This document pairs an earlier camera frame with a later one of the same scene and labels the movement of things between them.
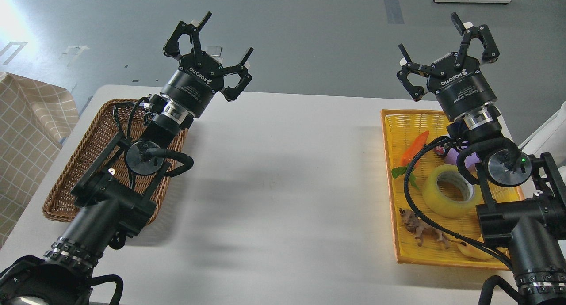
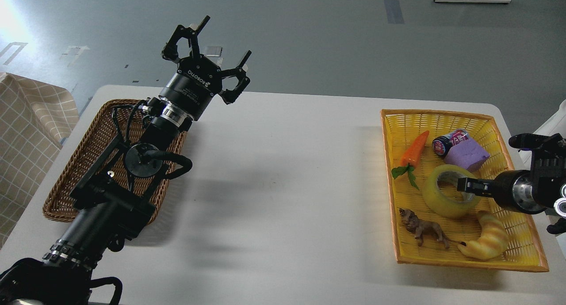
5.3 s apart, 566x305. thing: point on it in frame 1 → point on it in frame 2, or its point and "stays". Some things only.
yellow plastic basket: [434, 208] stays
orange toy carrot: [408, 157] stays
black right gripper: [456, 78] → [518, 190]
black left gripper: [191, 88] stays
